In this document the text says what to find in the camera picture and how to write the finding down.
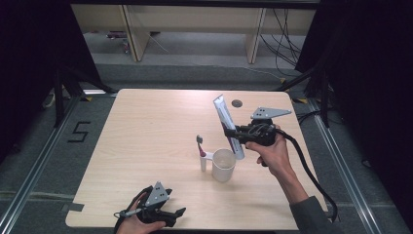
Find white floor cable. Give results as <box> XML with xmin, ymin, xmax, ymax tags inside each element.
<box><xmin>223</xmin><ymin>63</ymin><xmax>284</xmax><ymax>81</ymax></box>

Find pink toothbrush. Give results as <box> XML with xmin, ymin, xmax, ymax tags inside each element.
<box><xmin>196</xmin><ymin>135</ymin><xmax>207</xmax><ymax>158</ymax></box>

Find hanging black cables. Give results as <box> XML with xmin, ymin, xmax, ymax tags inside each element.
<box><xmin>259</xmin><ymin>8</ymin><xmax>304</xmax><ymax>78</ymax></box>

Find metal floor rail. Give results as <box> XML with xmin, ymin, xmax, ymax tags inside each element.
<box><xmin>306</xmin><ymin>97</ymin><xmax>385</xmax><ymax>234</ymax></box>
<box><xmin>0</xmin><ymin>94</ymin><xmax>83</xmax><ymax>234</ymax></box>

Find white and purple toothpaste tube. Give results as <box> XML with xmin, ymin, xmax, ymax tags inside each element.
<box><xmin>212</xmin><ymin>94</ymin><xmax>245</xmax><ymax>161</ymax></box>

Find person's left hand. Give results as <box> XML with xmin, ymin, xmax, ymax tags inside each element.
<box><xmin>116</xmin><ymin>198</ymin><xmax>167</xmax><ymax>234</ymax></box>

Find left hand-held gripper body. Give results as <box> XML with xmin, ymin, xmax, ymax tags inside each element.
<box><xmin>138</xmin><ymin>180</ymin><xmax>178</xmax><ymax>228</ymax></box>

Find white cup with side holder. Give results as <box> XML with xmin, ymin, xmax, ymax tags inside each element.
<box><xmin>199</xmin><ymin>148</ymin><xmax>237</xmax><ymax>183</ymax></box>

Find light wooden desk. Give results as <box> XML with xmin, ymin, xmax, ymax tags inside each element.
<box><xmin>70</xmin><ymin>4</ymin><xmax>318</xmax><ymax>64</ymax></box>

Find black metal stand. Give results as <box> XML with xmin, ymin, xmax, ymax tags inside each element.
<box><xmin>275</xmin><ymin>62</ymin><xmax>333</xmax><ymax>129</ymax></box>
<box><xmin>53</xmin><ymin>62</ymin><xmax>119</xmax><ymax>129</ymax></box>

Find grey cable plug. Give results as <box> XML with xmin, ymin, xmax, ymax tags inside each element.
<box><xmin>113</xmin><ymin>209</ymin><xmax>143</xmax><ymax>219</ymax></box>

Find black curtain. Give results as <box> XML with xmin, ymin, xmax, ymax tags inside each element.
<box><xmin>0</xmin><ymin>0</ymin><xmax>101</xmax><ymax>164</ymax></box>
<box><xmin>295</xmin><ymin>0</ymin><xmax>413</xmax><ymax>228</ymax></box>

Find person's right hand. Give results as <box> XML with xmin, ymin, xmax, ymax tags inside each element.
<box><xmin>244</xmin><ymin>124</ymin><xmax>295</xmax><ymax>180</ymax></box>

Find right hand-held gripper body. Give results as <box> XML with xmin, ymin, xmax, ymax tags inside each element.
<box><xmin>240</xmin><ymin>106</ymin><xmax>293</xmax><ymax>147</ymax></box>

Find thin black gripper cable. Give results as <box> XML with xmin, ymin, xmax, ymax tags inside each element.
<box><xmin>113</xmin><ymin>185</ymin><xmax>154</xmax><ymax>234</ymax></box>

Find thick black gripper cable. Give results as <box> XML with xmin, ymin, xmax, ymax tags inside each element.
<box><xmin>276</xmin><ymin>129</ymin><xmax>339</xmax><ymax>224</ymax></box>

